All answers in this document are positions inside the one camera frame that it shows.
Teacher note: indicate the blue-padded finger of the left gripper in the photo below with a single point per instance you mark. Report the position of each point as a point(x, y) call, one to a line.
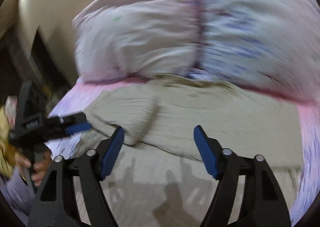
point(77, 128)

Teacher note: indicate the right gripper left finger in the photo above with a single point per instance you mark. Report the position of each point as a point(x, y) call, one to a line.
point(55, 201)

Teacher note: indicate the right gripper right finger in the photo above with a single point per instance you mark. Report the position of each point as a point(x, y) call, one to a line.
point(263, 203)

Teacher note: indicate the person's left hand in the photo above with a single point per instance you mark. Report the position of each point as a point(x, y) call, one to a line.
point(39, 167)

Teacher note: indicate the pink floral bed sheet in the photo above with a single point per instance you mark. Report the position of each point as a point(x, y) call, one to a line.
point(82, 94)

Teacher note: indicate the white floral pillow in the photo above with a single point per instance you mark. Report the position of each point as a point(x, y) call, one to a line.
point(115, 39)

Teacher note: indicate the cream headboard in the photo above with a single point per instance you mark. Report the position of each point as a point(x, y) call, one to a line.
point(54, 19)

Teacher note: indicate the blue floral pillow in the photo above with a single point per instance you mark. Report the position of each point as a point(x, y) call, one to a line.
point(268, 45)

